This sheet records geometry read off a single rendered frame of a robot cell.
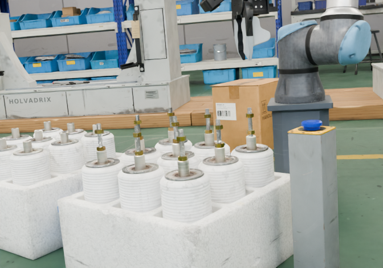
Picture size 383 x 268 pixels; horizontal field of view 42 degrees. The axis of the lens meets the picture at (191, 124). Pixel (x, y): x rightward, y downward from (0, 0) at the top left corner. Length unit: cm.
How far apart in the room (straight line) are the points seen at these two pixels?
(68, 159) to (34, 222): 20
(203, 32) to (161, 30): 636
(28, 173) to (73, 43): 903
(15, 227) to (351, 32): 100
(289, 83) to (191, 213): 67
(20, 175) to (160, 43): 194
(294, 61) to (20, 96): 232
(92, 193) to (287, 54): 71
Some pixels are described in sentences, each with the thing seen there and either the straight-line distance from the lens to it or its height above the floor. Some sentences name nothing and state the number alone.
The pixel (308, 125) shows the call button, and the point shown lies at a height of 33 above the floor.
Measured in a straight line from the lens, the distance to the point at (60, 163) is 139.
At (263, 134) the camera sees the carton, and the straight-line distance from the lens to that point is 215.
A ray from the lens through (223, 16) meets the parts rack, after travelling 562.
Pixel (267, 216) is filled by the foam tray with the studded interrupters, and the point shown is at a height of 13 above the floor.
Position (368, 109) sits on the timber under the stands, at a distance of 292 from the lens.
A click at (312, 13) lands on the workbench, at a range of 629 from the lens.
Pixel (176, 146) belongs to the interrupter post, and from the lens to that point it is 110.
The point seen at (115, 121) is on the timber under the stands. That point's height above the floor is 5.
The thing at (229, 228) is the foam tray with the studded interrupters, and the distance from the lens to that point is 96.
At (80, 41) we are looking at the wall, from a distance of 1023.
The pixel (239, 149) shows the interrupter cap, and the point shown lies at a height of 25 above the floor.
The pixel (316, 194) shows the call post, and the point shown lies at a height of 19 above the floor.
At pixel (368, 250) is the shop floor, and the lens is 124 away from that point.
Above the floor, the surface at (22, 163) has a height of 23.
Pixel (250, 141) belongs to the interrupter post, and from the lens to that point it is 112.
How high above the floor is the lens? 50
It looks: 9 degrees down
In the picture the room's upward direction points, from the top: 4 degrees counter-clockwise
